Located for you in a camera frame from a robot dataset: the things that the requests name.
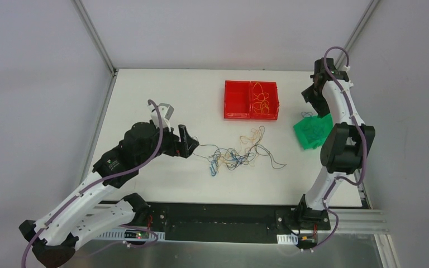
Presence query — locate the yellow wire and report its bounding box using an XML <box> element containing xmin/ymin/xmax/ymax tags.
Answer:
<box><xmin>251</xmin><ymin>82</ymin><xmax>271</xmax><ymax>116</ymax></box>

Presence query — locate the wire bundle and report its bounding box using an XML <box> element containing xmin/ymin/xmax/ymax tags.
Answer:
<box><xmin>192</xmin><ymin>126</ymin><xmax>287</xmax><ymax>178</ymax></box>

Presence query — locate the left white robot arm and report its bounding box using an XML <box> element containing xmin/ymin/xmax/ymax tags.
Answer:
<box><xmin>19</xmin><ymin>121</ymin><xmax>199</xmax><ymax>267</ymax></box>

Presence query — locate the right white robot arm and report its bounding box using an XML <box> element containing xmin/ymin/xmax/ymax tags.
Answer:
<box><xmin>293</xmin><ymin>56</ymin><xmax>375</xmax><ymax>229</ymax></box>

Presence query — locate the green plastic bin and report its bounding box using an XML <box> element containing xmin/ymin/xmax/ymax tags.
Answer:
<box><xmin>293</xmin><ymin>112</ymin><xmax>333</xmax><ymax>150</ymax></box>

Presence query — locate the right red bin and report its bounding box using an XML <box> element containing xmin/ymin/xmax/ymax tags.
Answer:
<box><xmin>251</xmin><ymin>81</ymin><xmax>279</xmax><ymax>121</ymax></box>

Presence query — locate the red bin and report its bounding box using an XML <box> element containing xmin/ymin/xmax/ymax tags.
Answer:
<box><xmin>223</xmin><ymin>80</ymin><xmax>251</xmax><ymax>119</ymax></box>
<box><xmin>251</xmin><ymin>81</ymin><xmax>279</xmax><ymax>121</ymax></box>

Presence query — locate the left red bin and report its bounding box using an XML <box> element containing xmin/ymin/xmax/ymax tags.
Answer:
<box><xmin>223</xmin><ymin>80</ymin><xmax>251</xmax><ymax>119</ymax></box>

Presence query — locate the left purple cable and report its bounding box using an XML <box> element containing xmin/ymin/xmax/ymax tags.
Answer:
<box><xmin>20</xmin><ymin>99</ymin><xmax>165</xmax><ymax>268</ymax></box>

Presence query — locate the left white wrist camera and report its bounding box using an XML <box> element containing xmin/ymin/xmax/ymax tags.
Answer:
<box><xmin>148</xmin><ymin>103</ymin><xmax>174</xmax><ymax>128</ymax></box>

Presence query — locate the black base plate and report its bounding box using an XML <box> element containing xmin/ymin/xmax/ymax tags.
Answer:
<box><xmin>112</xmin><ymin>201</ymin><xmax>330</xmax><ymax>244</ymax></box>

